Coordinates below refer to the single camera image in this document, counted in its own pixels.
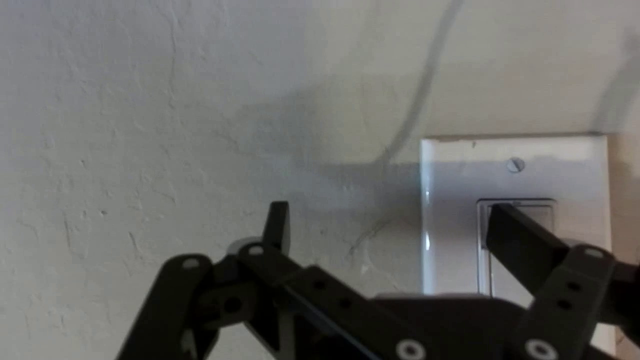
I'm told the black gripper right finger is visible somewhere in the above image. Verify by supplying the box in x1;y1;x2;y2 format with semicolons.
485;203;640;360

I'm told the white rocker light switch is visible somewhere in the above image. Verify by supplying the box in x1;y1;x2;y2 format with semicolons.
418;135;614;301

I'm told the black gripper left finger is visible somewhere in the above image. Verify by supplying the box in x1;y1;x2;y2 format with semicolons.
118;199;428;360

